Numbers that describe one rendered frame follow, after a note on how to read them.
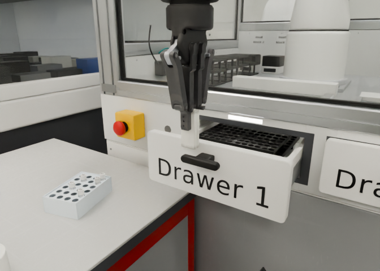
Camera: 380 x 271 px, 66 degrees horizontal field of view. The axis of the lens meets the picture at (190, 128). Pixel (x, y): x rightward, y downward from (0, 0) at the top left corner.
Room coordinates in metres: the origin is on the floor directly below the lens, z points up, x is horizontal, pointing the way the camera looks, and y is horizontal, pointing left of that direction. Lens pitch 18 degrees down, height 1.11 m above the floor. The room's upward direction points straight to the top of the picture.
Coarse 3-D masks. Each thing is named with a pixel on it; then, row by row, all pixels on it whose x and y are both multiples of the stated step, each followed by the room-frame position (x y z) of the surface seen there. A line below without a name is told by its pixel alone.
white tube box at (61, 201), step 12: (72, 180) 0.60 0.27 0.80; (108, 180) 0.61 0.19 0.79; (48, 192) 0.55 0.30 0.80; (60, 192) 0.55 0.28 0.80; (72, 192) 0.55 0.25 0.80; (84, 192) 0.55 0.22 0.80; (96, 192) 0.56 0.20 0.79; (108, 192) 0.60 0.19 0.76; (48, 204) 0.53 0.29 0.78; (60, 204) 0.52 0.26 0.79; (72, 204) 0.51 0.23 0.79; (84, 204) 0.53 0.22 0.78; (72, 216) 0.51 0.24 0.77
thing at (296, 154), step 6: (204, 126) 0.71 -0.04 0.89; (210, 126) 0.73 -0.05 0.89; (300, 138) 0.74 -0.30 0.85; (300, 144) 0.58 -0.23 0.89; (294, 150) 0.54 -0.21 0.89; (300, 150) 0.55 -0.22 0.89; (288, 156) 0.51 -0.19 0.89; (294, 156) 0.51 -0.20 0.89; (300, 156) 0.55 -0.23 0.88; (294, 162) 0.51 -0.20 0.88; (300, 162) 0.55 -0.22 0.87; (294, 168) 0.50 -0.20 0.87; (300, 168) 0.55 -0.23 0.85; (294, 174) 0.51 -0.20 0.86; (294, 180) 0.51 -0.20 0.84
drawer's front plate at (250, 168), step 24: (168, 144) 0.54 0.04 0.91; (216, 144) 0.49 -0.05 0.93; (168, 168) 0.54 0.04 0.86; (192, 168) 0.51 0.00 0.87; (240, 168) 0.45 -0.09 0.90; (264, 168) 0.43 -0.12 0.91; (288, 168) 0.41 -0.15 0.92; (192, 192) 0.51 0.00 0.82; (216, 192) 0.48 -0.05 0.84; (240, 192) 0.45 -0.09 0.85; (288, 192) 0.41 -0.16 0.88; (264, 216) 0.43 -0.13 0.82
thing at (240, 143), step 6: (204, 138) 0.61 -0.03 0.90; (210, 138) 0.60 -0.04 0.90; (216, 138) 0.60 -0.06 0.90; (222, 138) 0.60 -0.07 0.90; (228, 144) 0.57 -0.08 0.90; (234, 144) 0.57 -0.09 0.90; (240, 144) 0.56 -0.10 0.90; (246, 144) 0.57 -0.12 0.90; (252, 144) 0.56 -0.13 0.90; (258, 150) 0.54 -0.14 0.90; (264, 150) 0.53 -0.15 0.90; (270, 150) 0.53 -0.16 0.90; (276, 150) 0.54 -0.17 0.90
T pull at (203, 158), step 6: (186, 156) 0.47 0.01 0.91; (192, 156) 0.47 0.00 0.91; (198, 156) 0.47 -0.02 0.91; (204, 156) 0.47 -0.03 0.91; (210, 156) 0.47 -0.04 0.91; (186, 162) 0.47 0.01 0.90; (192, 162) 0.46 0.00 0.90; (198, 162) 0.46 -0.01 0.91; (204, 162) 0.45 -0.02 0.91; (210, 162) 0.45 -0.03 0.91; (216, 162) 0.45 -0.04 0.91; (210, 168) 0.44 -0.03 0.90; (216, 168) 0.44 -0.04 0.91
